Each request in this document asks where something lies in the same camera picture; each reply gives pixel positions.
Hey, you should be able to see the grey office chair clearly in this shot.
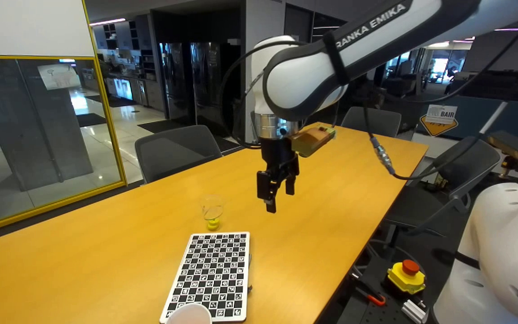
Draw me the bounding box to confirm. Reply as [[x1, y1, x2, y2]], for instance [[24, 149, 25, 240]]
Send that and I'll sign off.
[[133, 122, 223, 183], [340, 104, 405, 138], [418, 134, 504, 199]]

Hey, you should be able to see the yellow framed glass partition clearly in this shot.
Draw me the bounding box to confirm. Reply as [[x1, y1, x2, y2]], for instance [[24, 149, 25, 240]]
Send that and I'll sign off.
[[0, 0, 128, 231]]

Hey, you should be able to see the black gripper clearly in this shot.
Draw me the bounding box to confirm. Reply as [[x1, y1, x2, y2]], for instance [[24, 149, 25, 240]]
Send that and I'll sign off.
[[256, 136, 302, 215]]

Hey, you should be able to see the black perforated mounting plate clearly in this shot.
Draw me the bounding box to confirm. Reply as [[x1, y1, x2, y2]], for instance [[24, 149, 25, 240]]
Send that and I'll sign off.
[[333, 258, 446, 324]]

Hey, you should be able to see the white paper cup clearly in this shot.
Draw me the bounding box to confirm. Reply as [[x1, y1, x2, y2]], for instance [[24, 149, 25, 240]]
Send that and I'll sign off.
[[168, 300, 214, 324]]

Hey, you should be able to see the black clamp with orange grip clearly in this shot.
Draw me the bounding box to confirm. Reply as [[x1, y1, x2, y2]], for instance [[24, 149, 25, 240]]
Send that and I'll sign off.
[[349, 271, 389, 309]]

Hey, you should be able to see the yellow white sign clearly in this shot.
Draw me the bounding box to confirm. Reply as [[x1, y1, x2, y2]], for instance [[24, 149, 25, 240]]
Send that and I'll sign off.
[[419, 102, 463, 138]]

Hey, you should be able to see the white black robot base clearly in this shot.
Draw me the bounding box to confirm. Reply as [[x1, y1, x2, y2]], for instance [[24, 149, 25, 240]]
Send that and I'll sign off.
[[432, 179, 518, 324]]

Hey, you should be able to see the yellow red emergency stop button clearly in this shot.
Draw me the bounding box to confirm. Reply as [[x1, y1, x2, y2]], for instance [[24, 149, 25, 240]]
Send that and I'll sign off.
[[387, 257, 428, 296]]

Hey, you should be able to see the silver metal connector block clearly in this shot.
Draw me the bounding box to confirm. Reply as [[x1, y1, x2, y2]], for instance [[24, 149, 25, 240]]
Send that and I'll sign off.
[[401, 296, 430, 324]]

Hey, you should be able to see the black white calibration board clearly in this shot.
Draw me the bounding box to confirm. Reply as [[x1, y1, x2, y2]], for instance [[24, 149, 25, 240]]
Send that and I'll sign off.
[[159, 230, 252, 324]]

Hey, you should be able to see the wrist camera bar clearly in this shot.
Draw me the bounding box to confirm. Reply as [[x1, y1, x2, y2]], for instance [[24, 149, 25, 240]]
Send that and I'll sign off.
[[292, 120, 338, 159]]

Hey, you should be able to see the bright monitor screen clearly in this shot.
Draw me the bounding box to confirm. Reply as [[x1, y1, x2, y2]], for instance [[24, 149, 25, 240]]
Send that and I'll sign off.
[[428, 53, 454, 77]]

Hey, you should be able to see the clear plastic cup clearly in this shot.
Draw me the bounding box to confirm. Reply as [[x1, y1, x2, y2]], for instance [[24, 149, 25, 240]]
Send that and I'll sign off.
[[202, 194, 227, 231]]

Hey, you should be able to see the black device on stand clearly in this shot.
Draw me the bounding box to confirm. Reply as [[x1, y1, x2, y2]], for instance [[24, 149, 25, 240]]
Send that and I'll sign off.
[[488, 129, 518, 181]]

